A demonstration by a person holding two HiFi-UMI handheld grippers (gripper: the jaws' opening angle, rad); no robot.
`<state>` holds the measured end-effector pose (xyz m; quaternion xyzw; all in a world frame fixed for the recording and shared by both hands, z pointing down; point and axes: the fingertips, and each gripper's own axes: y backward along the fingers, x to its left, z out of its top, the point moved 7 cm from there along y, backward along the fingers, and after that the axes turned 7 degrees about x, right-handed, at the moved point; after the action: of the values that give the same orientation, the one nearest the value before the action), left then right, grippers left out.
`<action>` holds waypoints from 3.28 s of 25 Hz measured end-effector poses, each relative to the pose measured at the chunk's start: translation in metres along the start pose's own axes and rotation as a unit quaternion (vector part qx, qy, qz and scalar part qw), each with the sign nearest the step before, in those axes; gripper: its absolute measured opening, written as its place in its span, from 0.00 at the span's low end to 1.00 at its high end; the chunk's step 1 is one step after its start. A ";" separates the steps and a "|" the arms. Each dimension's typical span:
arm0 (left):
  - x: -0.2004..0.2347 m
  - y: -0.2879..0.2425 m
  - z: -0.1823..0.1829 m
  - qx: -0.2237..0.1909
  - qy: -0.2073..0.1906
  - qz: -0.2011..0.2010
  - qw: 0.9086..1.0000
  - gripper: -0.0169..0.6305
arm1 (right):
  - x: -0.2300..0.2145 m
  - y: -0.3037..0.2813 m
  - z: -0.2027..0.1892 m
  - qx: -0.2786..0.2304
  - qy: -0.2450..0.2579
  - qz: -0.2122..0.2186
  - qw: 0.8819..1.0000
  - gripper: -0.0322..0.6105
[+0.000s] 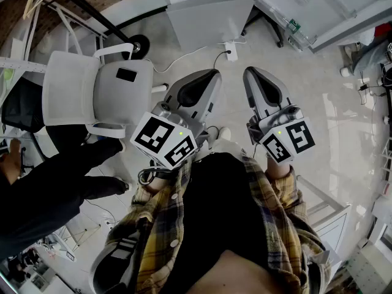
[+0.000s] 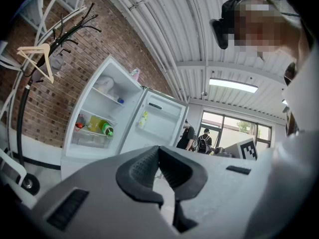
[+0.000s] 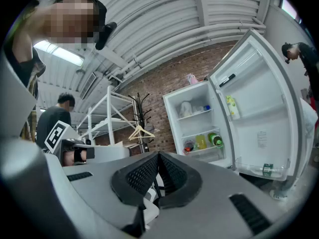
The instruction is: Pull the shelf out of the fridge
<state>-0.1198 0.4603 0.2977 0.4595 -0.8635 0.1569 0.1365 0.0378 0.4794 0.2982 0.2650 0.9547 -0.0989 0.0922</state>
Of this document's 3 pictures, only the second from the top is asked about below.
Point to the white refrigerator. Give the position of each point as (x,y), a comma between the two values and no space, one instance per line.
(74,165)

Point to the window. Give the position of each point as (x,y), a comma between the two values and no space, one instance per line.
(231,131)

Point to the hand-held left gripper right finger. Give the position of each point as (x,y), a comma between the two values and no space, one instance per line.
(224,195)

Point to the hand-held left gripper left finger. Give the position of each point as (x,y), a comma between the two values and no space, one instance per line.
(99,208)

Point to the black head-worn camera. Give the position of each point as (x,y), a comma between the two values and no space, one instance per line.
(219,34)

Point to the white chair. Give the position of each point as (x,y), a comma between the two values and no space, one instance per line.
(15,162)

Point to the white refrigerator door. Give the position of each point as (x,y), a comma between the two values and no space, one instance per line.
(159,126)

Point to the yellow juice bottle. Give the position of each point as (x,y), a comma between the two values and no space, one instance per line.
(94,124)

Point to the black coat rack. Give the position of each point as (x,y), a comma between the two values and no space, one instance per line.
(20,123)

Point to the dark cola bottle red label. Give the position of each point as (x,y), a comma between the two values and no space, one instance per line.
(80,122)

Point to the ceiling light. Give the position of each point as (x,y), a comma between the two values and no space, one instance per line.
(233,84)

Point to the white ceiling pipes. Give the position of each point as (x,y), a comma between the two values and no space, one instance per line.
(134,10)

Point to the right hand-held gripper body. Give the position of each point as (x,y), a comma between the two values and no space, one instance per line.
(248,149)

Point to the person's head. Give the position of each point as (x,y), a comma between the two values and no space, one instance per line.
(261,29)

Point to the wooden clothes hanger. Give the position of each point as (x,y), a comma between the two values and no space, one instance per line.
(49,66)

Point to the black backpack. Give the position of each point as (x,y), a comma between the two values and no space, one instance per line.
(203,143)

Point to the blue cap bottle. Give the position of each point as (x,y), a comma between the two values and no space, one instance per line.
(120,100)

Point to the pink item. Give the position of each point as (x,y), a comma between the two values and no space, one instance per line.
(135,74)

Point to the grey garment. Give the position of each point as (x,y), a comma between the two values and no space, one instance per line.
(57,62)

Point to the large green drink bottle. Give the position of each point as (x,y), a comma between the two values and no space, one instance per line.
(107,128)

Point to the white plastic bag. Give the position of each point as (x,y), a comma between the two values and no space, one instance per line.
(104,84)

